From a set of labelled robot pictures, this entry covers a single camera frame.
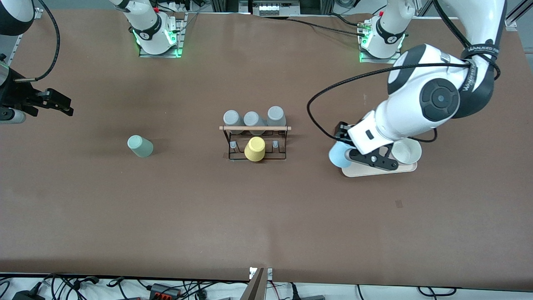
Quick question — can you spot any grey cup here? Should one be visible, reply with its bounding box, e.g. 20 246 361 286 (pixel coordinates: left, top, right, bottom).
223 110 244 134
266 106 287 133
243 111 267 137

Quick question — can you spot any black power adapter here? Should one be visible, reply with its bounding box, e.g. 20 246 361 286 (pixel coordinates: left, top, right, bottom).
12 290 45 300

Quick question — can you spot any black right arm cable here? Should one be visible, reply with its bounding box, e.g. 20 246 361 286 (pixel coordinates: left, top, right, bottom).
15 0 60 82

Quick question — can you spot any black wire cup rack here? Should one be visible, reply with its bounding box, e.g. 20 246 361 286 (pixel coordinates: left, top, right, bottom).
219 125 292 161

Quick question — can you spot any black table cable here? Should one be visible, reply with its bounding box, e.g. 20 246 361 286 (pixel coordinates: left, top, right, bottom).
286 17 367 36
329 12 371 28

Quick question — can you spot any yellow cup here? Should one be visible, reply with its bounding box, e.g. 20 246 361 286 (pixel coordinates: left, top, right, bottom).
244 137 266 162

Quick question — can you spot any white bowl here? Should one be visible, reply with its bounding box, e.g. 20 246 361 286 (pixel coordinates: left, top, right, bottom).
391 137 422 164

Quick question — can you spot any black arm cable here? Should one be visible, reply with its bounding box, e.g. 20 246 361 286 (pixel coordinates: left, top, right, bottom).
307 0 500 144
15 0 60 82

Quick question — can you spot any beige rabbit print tray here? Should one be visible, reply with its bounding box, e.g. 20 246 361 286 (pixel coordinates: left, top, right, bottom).
341 142 418 178

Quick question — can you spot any grey power strip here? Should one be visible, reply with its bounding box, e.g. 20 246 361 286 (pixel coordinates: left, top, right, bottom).
252 0 301 17

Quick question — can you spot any black orange connector block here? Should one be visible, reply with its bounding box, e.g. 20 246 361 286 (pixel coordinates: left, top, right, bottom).
149 283 182 299

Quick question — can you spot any light blue cup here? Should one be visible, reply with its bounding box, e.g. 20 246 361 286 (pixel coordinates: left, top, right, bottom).
329 140 354 168

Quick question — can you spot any grey metal post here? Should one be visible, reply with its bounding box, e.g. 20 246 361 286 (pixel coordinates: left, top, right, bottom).
241 268 267 300

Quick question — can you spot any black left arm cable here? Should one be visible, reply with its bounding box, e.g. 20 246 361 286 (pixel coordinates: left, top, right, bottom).
307 0 500 144

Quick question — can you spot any pale green cup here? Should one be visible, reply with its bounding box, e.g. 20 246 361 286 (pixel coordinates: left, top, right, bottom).
127 135 154 158

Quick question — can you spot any aluminium frame rail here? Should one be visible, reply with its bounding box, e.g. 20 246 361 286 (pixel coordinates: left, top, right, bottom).
7 8 44 65
504 8 525 30

